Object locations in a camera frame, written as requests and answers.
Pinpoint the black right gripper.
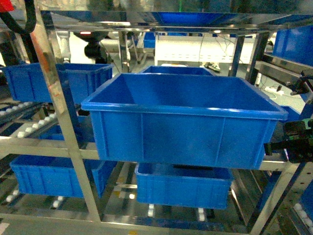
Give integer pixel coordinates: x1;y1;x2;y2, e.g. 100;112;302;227
264;118;313;163

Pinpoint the blue bin lower shelf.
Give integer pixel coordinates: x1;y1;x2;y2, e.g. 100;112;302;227
135;163;234;210

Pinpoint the large blue front bin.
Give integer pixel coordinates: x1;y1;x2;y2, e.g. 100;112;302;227
81;73;288;169

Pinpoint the blue bin behind front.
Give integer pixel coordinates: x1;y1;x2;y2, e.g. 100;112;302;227
140;66;216;76

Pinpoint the blue bin lower left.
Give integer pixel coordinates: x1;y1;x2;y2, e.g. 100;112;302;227
10;155;117;198

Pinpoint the blue bin upper left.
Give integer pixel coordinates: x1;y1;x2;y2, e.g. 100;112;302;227
2;63;113;104

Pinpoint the steel shelf rack frame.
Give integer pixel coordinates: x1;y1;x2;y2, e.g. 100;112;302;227
0;6;313;235

